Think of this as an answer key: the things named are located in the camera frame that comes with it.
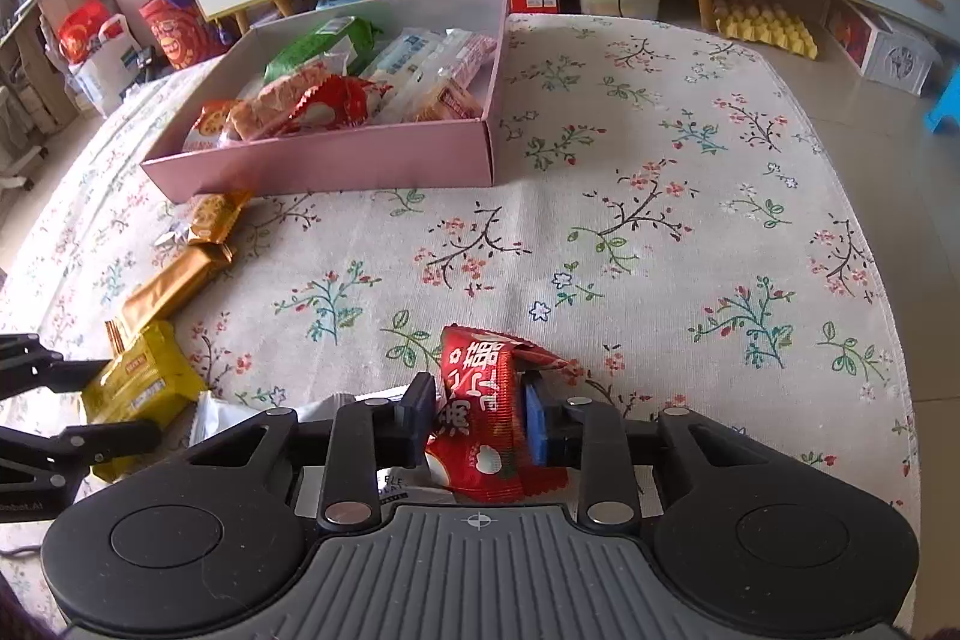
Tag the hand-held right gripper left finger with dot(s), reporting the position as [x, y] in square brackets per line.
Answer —
[420, 419]

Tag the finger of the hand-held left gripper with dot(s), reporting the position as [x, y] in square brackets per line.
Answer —
[112, 439]
[52, 374]

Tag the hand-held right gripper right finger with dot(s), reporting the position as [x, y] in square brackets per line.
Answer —
[535, 421]

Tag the yellow snack packet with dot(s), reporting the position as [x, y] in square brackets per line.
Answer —
[142, 385]

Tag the pink cardboard box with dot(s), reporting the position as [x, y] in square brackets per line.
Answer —
[337, 160]

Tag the green snack packet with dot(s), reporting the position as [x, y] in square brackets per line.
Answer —
[322, 44]

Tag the white black print packet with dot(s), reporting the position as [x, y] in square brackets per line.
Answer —
[409, 486]

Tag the gold snack packet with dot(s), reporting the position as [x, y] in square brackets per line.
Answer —
[172, 291]

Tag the floral printed cloth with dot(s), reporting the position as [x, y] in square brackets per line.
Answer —
[675, 272]

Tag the white chair base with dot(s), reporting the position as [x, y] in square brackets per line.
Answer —
[13, 168]

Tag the orange round-print snack packet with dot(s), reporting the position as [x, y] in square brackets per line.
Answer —
[210, 126]
[210, 218]

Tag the white red shopping bag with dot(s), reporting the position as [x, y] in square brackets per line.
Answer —
[105, 63]

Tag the white orange snack packet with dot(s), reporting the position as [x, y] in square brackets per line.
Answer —
[450, 100]

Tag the brown bread clear packet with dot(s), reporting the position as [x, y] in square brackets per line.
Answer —
[270, 104]

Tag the red printed bag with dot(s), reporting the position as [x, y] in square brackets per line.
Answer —
[180, 36]

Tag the clear bread packet blue label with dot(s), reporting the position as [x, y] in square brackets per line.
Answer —
[412, 55]

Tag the yellow egg tray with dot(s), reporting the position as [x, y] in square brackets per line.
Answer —
[765, 27]

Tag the white patterned box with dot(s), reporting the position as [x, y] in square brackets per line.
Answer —
[896, 59]

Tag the blue plastic stool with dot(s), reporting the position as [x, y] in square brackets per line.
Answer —
[945, 108]

